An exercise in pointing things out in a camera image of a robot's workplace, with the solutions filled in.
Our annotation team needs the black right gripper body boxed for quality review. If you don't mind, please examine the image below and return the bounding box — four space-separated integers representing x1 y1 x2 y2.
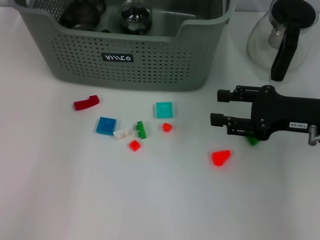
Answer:
250 84 320 142

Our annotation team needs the blue square brick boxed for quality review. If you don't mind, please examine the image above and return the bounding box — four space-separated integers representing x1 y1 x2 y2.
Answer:
95 116 117 136

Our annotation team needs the right gripper metal connector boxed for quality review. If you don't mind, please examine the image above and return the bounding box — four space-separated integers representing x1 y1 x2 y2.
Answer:
307 124 320 146

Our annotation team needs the large red wedge brick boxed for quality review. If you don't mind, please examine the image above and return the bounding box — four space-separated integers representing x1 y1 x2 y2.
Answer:
211 149 232 167

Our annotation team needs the dark red curved brick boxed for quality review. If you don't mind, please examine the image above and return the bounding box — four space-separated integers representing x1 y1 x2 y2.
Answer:
73 94 100 111

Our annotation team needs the small red square brick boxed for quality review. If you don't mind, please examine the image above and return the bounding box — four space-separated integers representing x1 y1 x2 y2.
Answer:
129 139 142 152

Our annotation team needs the glass carafe black handle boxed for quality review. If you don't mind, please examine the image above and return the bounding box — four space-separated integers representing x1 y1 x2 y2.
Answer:
246 0 320 82

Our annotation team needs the teal square brick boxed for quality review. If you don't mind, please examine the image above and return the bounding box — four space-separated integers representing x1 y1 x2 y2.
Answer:
152 101 174 120

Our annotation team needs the green narrow studded brick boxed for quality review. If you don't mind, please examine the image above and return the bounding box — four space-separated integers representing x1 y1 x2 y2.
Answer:
135 120 147 140

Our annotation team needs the grey-green perforated storage bin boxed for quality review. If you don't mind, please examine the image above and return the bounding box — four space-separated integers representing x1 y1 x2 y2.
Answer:
14 0 237 92

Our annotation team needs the green sloped brick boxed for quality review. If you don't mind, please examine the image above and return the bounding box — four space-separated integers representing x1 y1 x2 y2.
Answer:
246 136 261 147

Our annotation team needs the black clay teapot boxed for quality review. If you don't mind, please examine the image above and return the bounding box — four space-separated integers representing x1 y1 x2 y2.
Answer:
59 0 107 28

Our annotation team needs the small white brick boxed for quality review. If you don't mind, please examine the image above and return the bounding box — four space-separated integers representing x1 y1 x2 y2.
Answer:
112 127 133 140

